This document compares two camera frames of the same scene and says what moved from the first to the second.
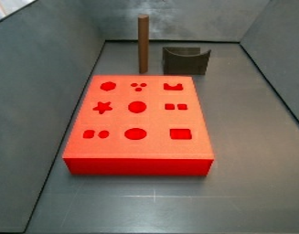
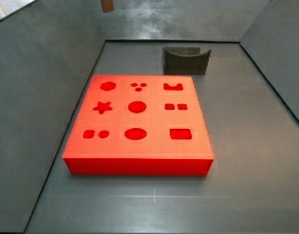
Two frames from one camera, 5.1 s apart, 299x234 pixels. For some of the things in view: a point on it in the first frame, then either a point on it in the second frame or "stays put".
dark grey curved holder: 185,60 stays put
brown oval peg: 143,43 → 107,5
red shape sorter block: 140,128 stays put
